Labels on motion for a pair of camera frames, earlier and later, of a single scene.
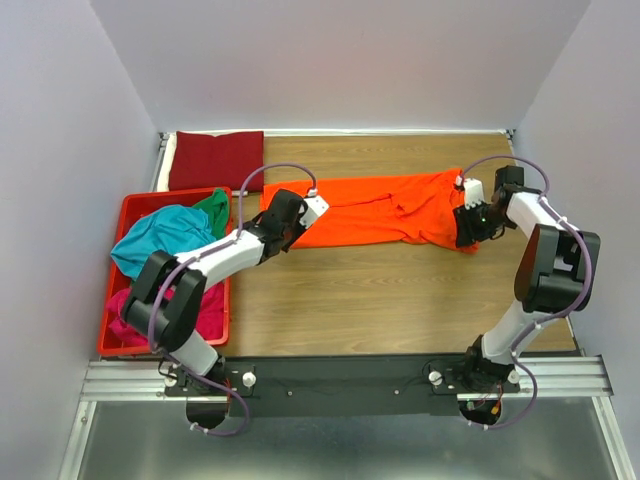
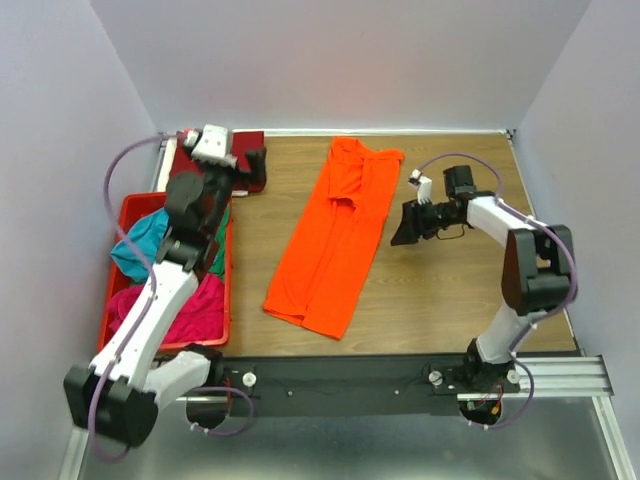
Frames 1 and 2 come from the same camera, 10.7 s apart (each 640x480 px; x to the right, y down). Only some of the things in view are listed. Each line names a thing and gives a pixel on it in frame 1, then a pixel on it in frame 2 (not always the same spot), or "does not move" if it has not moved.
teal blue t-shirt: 173,229 does not move
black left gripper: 300,229 -> 258,163
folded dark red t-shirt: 206,161 does not move
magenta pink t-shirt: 210,324 does not move
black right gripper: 466,233 -> 413,225
